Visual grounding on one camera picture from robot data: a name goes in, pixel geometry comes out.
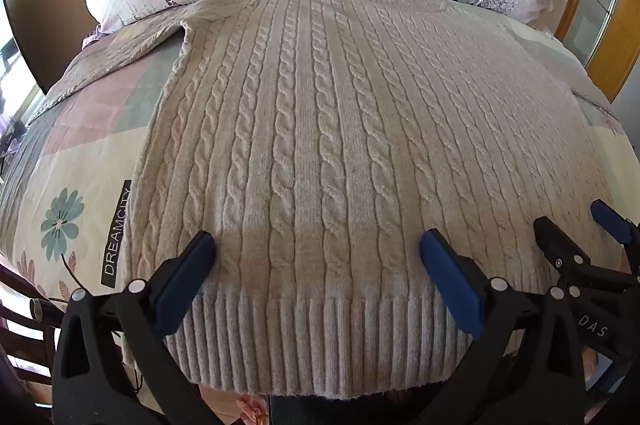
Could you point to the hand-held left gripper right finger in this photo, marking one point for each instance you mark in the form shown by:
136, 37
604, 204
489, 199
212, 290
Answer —
450, 285

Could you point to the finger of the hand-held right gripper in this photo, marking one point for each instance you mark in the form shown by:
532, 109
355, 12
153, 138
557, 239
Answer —
552, 237
610, 220

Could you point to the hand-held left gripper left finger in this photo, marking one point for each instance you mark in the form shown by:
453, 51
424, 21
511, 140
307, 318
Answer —
186, 282

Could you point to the metal rod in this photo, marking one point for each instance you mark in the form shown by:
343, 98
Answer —
45, 310

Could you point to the patterned floral bed sheet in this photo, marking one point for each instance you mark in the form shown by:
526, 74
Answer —
75, 165

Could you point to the dark wooden chair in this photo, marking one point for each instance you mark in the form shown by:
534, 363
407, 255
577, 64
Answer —
20, 345

